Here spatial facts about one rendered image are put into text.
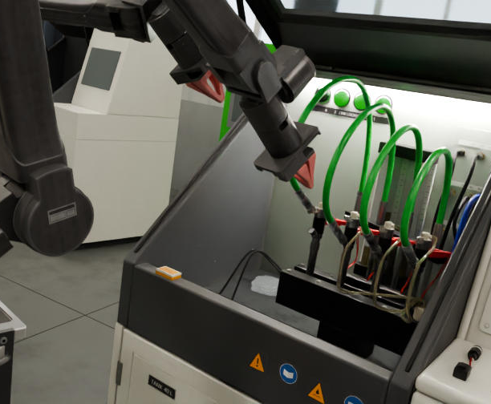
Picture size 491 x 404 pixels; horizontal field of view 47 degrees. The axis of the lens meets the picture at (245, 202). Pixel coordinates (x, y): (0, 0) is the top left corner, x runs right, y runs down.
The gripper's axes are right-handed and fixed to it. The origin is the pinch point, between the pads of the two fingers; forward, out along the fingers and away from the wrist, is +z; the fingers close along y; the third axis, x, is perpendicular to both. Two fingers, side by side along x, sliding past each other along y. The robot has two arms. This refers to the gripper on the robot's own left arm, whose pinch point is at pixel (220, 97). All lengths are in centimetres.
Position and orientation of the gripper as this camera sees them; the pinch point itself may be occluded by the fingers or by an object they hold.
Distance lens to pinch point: 112.5
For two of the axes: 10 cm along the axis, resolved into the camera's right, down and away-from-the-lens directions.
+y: -6.8, -0.3, 7.4
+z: 5.2, 6.8, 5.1
